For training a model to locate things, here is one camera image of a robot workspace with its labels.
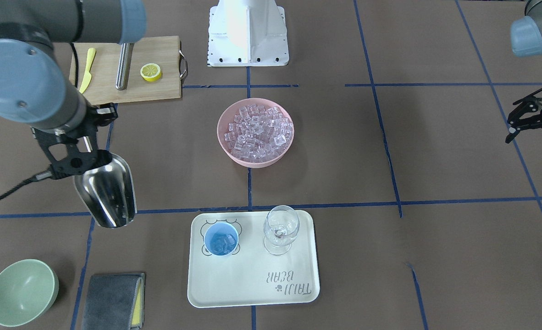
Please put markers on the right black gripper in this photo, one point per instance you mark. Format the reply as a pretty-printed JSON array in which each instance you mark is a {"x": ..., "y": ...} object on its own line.
[{"x": 100, "y": 114}]

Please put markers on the stainless steel scoop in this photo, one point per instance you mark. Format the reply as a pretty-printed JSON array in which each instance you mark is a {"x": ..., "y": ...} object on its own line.
[{"x": 108, "y": 193}]

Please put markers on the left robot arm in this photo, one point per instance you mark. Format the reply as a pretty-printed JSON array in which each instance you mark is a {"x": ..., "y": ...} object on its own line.
[{"x": 526, "y": 40}]

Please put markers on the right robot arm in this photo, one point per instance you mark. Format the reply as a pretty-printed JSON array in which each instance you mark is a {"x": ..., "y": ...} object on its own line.
[{"x": 33, "y": 89}]

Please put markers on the blue plastic cup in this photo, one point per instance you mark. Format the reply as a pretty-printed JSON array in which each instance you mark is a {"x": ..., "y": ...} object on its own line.
[{"x": 220, "y": 228}]

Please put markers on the ice cubes in cup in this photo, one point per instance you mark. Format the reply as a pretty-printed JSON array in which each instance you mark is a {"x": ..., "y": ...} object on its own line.
[{"x": 223, "y": 244}]

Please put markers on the pile of clear ice cubes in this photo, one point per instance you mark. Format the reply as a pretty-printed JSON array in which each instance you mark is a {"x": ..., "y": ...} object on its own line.
[{"x": 259, "y": 133}]

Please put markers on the yellow plastic knife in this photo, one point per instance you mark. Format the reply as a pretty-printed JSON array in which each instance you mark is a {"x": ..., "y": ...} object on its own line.
[{"x": 87, "y": 75}]

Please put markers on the lemon half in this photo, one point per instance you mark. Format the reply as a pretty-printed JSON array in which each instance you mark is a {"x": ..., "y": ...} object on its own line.
[{"x": 151, "y": 72}]

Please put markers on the stainless steel muddler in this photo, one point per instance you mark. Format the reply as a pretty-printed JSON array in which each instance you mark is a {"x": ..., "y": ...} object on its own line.
[{"x": 123, "y": 68}]

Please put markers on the wooden cutting board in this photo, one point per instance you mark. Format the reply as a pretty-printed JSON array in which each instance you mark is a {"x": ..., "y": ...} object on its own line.
[{"x": 162, "y": 50}]

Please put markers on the green ceramic bowl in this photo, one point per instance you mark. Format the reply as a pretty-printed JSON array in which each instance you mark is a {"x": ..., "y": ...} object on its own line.
[{"x": 28, "y": 289}]

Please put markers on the folded grey cloth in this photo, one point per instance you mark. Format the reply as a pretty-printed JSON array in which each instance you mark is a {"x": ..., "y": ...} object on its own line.
[{"x": 115, "y": 302}]

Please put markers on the pink bowl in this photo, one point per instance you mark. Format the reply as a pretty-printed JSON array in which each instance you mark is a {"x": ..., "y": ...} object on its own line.
[{"x": 262, "y": 160}]

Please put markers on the cream bear serving tray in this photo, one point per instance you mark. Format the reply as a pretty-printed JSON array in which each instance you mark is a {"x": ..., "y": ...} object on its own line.
[{"x": 251, "y": 275}]

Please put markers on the clear wine glass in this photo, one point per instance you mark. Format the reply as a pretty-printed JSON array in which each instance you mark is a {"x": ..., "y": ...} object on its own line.
[{"x": 280, "y": 229}]

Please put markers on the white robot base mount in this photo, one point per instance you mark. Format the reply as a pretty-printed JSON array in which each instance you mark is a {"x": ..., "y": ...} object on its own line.
[{"x": 247, "y": 33}]

